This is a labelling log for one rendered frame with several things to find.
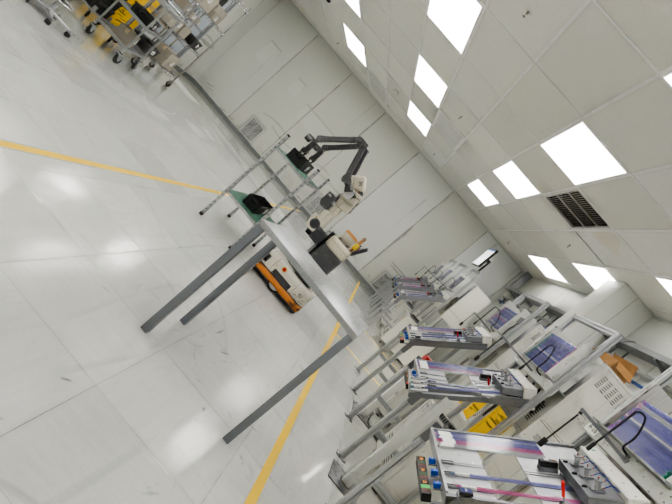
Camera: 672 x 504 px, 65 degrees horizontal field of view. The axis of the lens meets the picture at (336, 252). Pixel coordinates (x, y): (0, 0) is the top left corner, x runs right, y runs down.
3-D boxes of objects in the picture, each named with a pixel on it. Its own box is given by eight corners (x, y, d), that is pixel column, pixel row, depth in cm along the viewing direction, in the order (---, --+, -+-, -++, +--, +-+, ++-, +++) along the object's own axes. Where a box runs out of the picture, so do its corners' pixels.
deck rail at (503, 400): (419, 393, 345) (420, 384, 344) (419, 392, 347) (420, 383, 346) (529, 409, 338) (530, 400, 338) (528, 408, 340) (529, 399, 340)
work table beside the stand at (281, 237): (182, 319, 297) (287, 227, 289) (257, 418, 287) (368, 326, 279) (139, 326, 253) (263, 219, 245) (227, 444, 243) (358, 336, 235)
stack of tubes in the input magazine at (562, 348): (545, 372, 340) (578, 346, 337) (524, 354, 391) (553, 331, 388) (558, 387, 340) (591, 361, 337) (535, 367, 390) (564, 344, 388)
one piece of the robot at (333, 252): (308, 291, 551) (369, 240, 543) (300, 298, 497) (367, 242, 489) (288, 267, 552) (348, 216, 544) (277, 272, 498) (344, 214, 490)
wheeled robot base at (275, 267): (304, 305, 557) (322, 290, 555) (294, 314, 494) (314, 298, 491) (263, 256, 559) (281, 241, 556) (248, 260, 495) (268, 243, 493)
